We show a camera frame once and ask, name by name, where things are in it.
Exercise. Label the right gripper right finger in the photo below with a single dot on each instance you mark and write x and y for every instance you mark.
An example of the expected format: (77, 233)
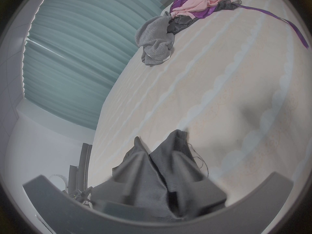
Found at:
(202, 191)

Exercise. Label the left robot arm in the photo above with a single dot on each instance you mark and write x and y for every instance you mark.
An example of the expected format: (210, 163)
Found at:
(81, 195)

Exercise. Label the black long-sleeved top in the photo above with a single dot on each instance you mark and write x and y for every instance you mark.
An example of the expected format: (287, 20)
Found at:
(159, 169)

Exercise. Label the grey garment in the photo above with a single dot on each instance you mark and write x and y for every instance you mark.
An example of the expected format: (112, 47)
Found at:
(156, 38)

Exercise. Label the bed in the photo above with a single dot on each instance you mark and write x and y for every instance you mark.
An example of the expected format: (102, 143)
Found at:
(231, 82)

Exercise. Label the white round frame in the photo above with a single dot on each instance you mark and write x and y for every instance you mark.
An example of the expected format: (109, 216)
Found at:
(63, 178)

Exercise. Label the pile of clothes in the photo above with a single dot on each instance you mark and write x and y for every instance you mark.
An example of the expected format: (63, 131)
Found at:
(199, 1)

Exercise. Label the black chest of drawers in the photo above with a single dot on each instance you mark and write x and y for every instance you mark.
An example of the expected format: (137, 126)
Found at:
(86, 164)

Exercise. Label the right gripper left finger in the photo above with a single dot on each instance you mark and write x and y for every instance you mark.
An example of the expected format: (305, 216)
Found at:
(114, 194)

